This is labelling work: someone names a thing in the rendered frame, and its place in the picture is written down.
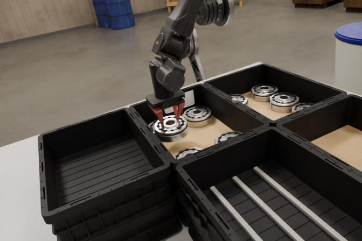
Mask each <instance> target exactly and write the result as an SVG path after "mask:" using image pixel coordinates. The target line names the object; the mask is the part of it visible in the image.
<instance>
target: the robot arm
mask: <svg viewBox="0 0 362 241"><path fill-rule="evenodd" d="M203 1H204V0H179V1H178V3H177V5H176V7H175V8H174V10H173V12H172V13H171V15H170V16H168V18H167V20H166V23H165V25H164V26H162V29H161V31H160V33H159V35H158V36H157V38H156V41H155V43H154V45H153V48H152V50H151V51H152V52H154V53H155V54H157V55H159V56H161V57H160V58H158V57H157V56H155V58H154V59H153V60H150V61H149V68H150V74H151V79H152V84H153V88H154V93H153V94H150V95H146V96H145V98H146V101H147V102H148V105H149V107H151V109H152V110H153V112H154V113H155V114H156V116H157V118H158V120H159V122H160V124H161V126H162V127H164V121H163V112H162V110H161V109H160V107H159V105H160V106H161V108H162V109H167V108H170V107H173V110H174V114H175V118H176V120H177V121H179V118H180V114H181V112H182V110H183V108H184V105H185V100H184V99H183V98H185V93H184V92H183V91H182V90H180V88H181V87H182V86H183V85H184V82H185V77H184V74H185V72H186V68H185V67H184V66H183V65H182V64H181V61H182V59H184V58H185V56H186V54H187V52H188V49H189V43H190V41H191V39H190V36H191V34H192V31H193V27H194V23H195V21H196V17H197V14H198V12H199V10H200V8H201V5H202V3H203ZM175 32H176V33H178V34H177V35H175V34H174V33H175ZM177 107H178V109H177Z"/></svg>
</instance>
